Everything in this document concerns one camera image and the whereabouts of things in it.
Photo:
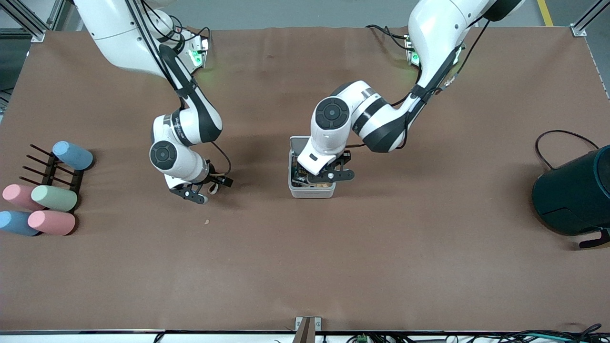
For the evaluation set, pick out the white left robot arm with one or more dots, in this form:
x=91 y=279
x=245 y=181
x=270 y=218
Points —
x=381 y=119

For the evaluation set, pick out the blue plastic cup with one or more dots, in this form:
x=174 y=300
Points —
x=72 y=155
x=16 y=223

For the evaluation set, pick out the green plastic cup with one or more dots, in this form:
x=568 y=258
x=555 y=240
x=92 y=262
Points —
x=54 y=198

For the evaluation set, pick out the white square trash bin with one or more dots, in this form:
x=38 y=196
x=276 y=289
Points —
x=312 y=190

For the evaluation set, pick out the aluminium frame profile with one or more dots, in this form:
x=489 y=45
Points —
x=588 y=19
x=28 y=21

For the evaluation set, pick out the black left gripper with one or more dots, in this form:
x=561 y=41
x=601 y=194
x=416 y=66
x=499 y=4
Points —
x=341 y=161

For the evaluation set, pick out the metal table edge bracket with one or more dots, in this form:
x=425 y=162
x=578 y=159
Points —
x=308 y=326

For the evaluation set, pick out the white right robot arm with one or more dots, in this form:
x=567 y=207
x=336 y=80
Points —
x=186 y=124

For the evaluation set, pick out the brown table cover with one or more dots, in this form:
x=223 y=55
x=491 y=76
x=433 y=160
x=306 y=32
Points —
x=305 y=271

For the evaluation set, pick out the pink plastic cup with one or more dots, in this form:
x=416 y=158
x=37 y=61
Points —
x=51 y=222
x=16 y=195

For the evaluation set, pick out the dark teal round appliance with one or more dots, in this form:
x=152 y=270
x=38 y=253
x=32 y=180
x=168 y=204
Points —
x=572 y=195

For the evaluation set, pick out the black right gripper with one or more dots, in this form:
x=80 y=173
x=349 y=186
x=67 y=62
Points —
x=215 y=178

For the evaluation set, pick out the green lit base connector box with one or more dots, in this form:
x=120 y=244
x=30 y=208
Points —
x=198 y=55
x=412 y=55

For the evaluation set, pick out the beige rubber band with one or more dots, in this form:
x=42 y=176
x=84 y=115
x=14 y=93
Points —
x=213 y=188

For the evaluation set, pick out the black cup rack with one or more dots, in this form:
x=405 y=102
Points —
x=50 y=171

